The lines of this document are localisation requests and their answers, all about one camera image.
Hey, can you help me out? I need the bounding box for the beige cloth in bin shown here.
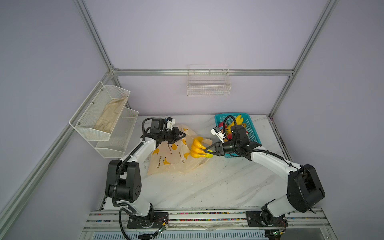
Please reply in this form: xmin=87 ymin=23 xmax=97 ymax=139
xmin=94 ymin=97 xmax=128 ymax=134

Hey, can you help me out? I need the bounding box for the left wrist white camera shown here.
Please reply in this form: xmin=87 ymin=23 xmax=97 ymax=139
xmin=166 ymin=117 xmax=176 ymax=130

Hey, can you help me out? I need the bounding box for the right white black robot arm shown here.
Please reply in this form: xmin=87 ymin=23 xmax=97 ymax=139
xmin=205 ymin=125 xmax=326 ymax=227

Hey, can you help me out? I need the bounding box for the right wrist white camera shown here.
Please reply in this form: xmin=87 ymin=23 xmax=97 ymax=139
xmin=211 ymin=126 xmax=225 ymax=143

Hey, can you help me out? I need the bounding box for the white mesh upper shelf bin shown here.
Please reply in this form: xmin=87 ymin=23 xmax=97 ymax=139
xmin=69 ymin=82 xmax=130 ymax=142

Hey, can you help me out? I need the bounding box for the white mesh shelf bin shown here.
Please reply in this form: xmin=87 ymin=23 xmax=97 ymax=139
xmin=91 ymin=108 xmax=139 ymax=159
xmin=69 ymin=82 xmax=130 ymax=142

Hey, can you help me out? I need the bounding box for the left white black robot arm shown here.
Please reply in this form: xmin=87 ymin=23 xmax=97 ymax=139
xmin=105 ymin=117 xmax=186 ymax=228

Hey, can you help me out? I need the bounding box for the small yellow fake banana bunch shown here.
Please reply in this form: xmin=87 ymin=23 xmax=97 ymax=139
xmin=226 ymin=115 xmax=244 ymax=135

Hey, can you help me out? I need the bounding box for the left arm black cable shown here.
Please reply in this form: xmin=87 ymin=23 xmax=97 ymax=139
xmin=111 ymin=116 xmax=155 ymax=240

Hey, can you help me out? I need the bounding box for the large yellow fake banana bunch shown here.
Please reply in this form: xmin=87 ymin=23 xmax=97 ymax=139
xmin=190 ymin=137 xmax=213 ymax=158

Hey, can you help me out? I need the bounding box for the wrist white camera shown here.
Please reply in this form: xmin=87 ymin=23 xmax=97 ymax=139
xmin=211 ymin=126 xmax=225 ymax=143
xmin=166 ymin=117 xmax=176 ymax=130

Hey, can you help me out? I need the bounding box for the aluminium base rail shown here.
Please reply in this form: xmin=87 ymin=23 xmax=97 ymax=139
xmin=80 ymin=208 xmax=337 ymax=240

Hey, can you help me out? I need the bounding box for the cream banana print plastic bag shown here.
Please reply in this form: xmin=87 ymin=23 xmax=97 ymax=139
xmin=148 ymin=125 xmax=213 ymax=176

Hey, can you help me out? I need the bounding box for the white wire wall basket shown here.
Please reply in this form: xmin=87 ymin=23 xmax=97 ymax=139
xmin=187 ymin=65 xmax=232 ymax=97

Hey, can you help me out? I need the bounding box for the white mesh lower shelf bin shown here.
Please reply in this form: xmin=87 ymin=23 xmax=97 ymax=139
xmin=91 ymin=108 xmax=139 ymax=159

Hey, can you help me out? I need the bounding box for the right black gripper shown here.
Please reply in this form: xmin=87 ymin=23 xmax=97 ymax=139
xmin=203 ymin=140 xmax=239 ymax=158

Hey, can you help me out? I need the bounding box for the teal plastic fruit basket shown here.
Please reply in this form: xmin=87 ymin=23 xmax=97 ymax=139
xmin=214 ymin=112 xmax=262 ymax=159

